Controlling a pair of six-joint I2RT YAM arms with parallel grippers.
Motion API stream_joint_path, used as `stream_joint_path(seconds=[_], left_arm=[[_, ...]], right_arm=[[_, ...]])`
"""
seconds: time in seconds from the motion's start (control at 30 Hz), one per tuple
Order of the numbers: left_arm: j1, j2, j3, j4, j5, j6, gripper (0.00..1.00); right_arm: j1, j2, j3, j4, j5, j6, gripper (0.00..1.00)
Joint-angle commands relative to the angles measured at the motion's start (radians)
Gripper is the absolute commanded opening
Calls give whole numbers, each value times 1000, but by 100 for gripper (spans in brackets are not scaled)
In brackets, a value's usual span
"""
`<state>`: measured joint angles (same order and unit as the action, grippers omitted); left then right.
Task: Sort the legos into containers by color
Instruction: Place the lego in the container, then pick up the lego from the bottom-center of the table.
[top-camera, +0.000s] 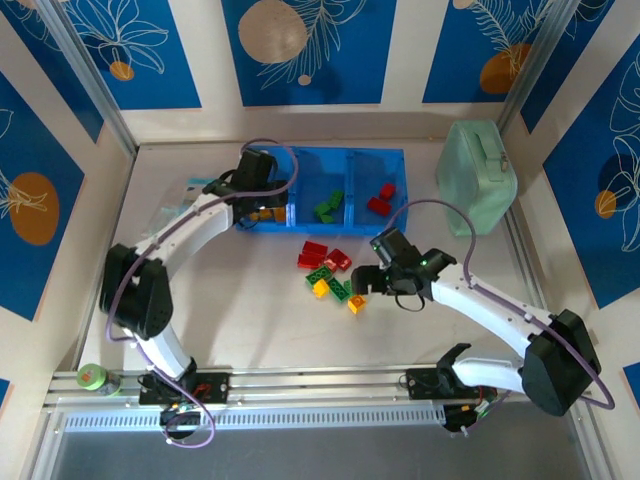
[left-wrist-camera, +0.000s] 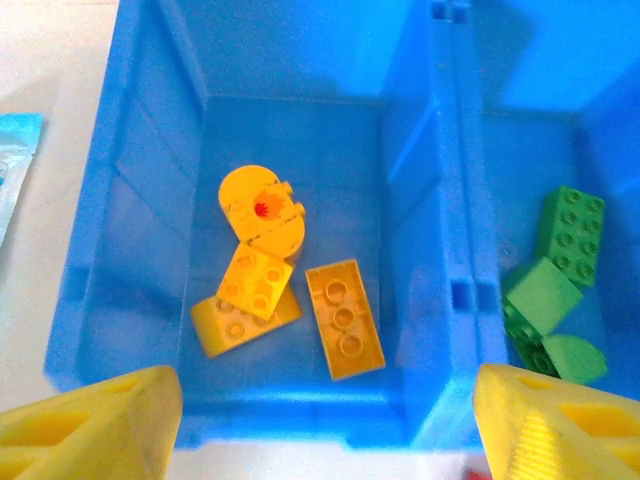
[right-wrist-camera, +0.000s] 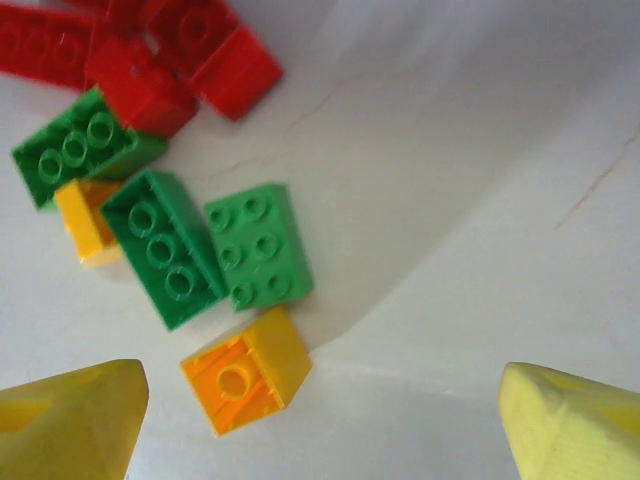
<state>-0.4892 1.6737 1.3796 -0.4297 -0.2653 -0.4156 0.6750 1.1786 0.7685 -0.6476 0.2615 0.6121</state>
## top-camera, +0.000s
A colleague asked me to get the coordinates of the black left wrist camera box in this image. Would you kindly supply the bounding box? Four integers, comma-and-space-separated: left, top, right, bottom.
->
234, 148, 278, 190

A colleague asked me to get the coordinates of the black right gripper cable loop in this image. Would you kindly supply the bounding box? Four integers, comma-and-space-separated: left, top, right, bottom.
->
394, 292, 427, 314

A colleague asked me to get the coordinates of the mint green zip case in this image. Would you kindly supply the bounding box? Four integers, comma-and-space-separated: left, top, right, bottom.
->
435, 119, 519, 237

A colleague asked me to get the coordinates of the white slotted cable duct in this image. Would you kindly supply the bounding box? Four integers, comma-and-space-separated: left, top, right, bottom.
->
62, 405, 447, 432

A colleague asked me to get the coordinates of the clear plastic packet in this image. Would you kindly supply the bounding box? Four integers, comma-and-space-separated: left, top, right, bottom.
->
172, 175, 220, 216
141, 204, 176, 239

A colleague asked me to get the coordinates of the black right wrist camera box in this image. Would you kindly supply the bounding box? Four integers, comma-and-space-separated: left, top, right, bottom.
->
370, 227, 420, 264

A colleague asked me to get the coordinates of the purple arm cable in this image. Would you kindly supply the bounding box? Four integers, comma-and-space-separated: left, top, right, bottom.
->
386, 198, 616, 439
107, 138, 302, 451

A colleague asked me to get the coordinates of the green lidded jar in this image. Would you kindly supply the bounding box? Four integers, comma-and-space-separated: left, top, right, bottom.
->
76, 363, 123, 398

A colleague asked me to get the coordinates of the aluminium side rail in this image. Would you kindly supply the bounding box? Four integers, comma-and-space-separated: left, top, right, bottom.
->
504, 214, 552, 314

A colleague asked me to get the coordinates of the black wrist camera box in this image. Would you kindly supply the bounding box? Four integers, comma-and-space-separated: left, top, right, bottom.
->
234, 148, 278, 190
370, 227, 420, 264

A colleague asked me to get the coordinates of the blue plastic bin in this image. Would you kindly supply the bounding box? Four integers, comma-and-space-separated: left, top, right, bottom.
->
234, 144, 301, 235
344, 148, 411, 237
287, 148, 357, 236

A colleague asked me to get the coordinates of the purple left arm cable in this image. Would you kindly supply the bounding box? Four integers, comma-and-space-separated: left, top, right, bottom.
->
107, 138, 302, 451

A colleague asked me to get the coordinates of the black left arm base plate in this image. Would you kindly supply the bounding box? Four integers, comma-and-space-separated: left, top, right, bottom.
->
138, 372, 231, 406

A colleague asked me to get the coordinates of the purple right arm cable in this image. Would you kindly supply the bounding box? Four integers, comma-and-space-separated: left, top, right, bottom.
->
386, 198, 616, 439

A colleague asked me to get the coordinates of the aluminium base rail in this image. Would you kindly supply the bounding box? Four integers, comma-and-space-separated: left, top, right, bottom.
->
44, 366, 596, 411

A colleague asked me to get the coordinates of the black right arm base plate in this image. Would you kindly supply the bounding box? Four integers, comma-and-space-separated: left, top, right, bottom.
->
405, 367, 496, 401

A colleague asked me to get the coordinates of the aluminium corner post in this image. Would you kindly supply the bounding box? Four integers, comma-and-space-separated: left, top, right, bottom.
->
34, 0, 139, 156
499, 0, 586, 146

